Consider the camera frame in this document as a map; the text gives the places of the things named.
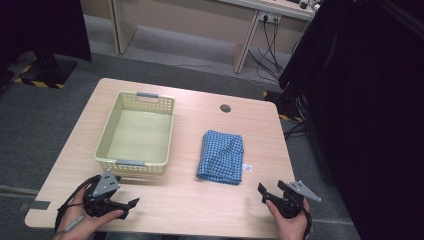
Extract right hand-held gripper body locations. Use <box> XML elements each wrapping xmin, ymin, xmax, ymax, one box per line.
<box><xmin>266</xmin><ymin>180</ymin><xmax>323</xmax><ymax>220</ymax></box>

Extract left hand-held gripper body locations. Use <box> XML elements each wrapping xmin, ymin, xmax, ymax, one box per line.
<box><xmin>83</xmin><ymin>169</ymin><xmax>129</xmax><ymax>218</ymax></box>

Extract blue checked cloth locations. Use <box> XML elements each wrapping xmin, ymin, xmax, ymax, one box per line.
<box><xmin>195</xmin><ymin>129</ymin><xmax>253</xmax><ymax>186</ymax></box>

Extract pale yellow plastic basket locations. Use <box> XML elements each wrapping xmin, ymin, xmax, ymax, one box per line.
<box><xmin>93</xmin><ymin>91</ymin><xmax>176</xmax><ymax>176</ymax></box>

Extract person's right hand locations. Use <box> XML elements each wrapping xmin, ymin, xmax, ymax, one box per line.
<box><xmin>265</xmin><ymin>199</ymin><xmax>312</xmax><ymax>240</ymax></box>

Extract person's left hand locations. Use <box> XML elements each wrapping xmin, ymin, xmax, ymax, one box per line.
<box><xmin>53</xmin><ymin>189</ymin><xmax>125</xmax><ymax>240</ymax></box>

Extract grey tape strip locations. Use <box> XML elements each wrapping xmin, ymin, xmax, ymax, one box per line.
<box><xmin>19</xmin><ymin>199</ymin><xmax>51</xmax><ymax>212</ymax></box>

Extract black stand base hazard tape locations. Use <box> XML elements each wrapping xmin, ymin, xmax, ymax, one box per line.
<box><xmin>262</xmin><ymin>87</ymin><xmax>306</xmax><ymax>124</ymax></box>
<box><xmin>13</xmin><ymin>49</ymin><xmax>80</xmax><ymax>90</ymax></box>

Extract large black curtain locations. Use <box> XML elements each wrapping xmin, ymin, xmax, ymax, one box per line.
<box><xmin>278</xmin><ymin>0</ymin><xmax>424</xmax><ymax>240</ymax></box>

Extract white power strip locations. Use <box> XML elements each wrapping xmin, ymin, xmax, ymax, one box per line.
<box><xmin>258</xmin><ymin>11</ymin><xmax>283</xmax><ymax>24</ymax></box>

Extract small black curtain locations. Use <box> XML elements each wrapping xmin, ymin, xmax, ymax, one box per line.
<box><xmin>0</xmin><ymin>0</ymin><xmax>93</xmax><ymax>64</ymax></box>

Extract beige wooden desk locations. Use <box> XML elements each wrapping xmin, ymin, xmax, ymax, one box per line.
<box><xmin>79</xmin><ymin>0</ymin><xmax>316</xmax><ymax>74</ymax></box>

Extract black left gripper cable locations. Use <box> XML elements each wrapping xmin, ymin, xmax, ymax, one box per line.
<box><xmin>54</xmin><ymin>174</ymin><xmax>102</xmax><ymax>232</ymax></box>

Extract grey strap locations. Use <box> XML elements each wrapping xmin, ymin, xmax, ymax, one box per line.
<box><xmin>62</xmin><ymin>214</ymin><xmax>85</xmax><ymax>234</ymax></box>

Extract black floor cables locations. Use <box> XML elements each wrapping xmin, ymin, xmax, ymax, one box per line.
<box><xmin>283</xmin><ymin>122</ymin><xmax>309</xmax><ymax>141</ymax></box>

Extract black hanging cables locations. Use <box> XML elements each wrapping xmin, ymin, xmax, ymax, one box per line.
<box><xmin>247</xmin><ymin>16</ymin><xmax>285</xmax><ymax>83</ymax></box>

